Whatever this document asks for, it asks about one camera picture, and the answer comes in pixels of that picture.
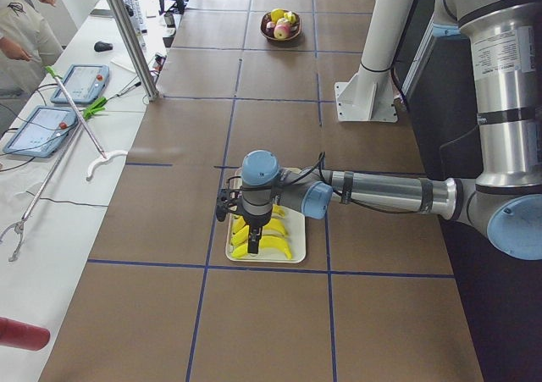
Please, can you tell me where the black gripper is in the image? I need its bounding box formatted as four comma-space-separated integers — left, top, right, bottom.
243, 212, 272, 254

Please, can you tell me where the yellow banana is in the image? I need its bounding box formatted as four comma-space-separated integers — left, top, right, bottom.
230, 225, 250, 246
232, 204, 286, 233
232, 218, 288, 236
231, 235, 293, 260

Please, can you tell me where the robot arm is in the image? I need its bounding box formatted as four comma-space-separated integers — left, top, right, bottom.
216, 0, 541, 260

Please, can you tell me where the brown wicker basket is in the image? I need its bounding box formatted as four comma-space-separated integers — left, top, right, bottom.
260, 9, 302, 42

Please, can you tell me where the yellow lemon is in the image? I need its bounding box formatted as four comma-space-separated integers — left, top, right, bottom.
269, 8, 285, 23

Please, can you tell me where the yellow star fruit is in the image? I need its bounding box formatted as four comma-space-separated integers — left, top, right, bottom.
284, 11, 297, 26

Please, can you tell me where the white bear tray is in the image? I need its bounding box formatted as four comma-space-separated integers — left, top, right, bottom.
225, 206, 306, 264

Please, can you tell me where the red-green apple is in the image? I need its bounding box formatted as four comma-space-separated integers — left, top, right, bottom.
274, 23, 290, 41

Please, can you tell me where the reacher grabber with white hook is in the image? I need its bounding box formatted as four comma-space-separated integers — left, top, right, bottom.
45, 66, 128, 181

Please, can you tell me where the black computer mouse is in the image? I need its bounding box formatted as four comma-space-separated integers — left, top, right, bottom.
93, 41, 113, 53

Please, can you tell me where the teach pendant far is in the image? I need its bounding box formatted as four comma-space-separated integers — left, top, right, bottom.
62, 64, 110, 106

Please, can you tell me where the teach pendant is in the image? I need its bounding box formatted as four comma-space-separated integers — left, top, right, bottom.
62, 64, 110, 106
3, 106, 78, 158

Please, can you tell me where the reacher grabber with metal claw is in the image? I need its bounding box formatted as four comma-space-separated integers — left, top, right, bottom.
1, 125, 82, 263

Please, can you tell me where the teach pendant near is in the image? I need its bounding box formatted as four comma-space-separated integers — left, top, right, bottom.
3, 106, 78, 158

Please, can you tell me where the person in white apron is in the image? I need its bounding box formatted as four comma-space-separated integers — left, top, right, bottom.
1, 0, 64, 94

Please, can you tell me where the red cylinder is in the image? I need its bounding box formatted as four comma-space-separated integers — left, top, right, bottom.
1, 318, 51, 351

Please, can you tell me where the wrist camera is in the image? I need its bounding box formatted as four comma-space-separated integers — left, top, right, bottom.
215, 188, 242, 222

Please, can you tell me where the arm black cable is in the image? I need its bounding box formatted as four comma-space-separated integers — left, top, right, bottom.
224, 151, 429, 218

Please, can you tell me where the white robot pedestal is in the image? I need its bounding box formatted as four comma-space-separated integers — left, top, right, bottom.
335, 0, 414, 123

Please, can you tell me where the aluminium frame post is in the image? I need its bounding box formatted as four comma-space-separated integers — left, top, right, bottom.
106, 0, 159, 102

